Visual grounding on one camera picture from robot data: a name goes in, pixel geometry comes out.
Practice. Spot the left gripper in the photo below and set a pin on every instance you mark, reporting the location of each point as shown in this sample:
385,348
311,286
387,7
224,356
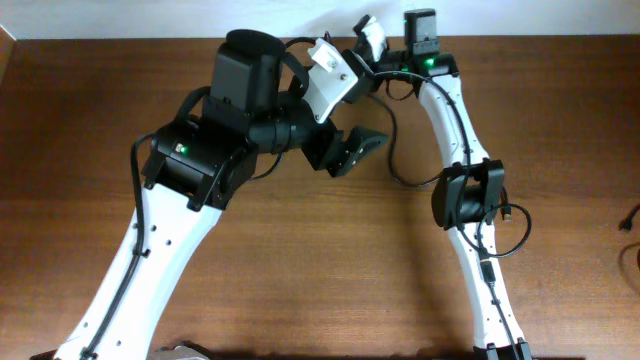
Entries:
321,157

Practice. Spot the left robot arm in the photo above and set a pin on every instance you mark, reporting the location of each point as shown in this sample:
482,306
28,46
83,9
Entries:
262,100

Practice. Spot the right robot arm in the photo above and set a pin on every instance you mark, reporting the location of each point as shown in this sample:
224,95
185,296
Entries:
469,191

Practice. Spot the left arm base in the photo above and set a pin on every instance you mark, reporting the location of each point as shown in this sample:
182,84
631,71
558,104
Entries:
182,351

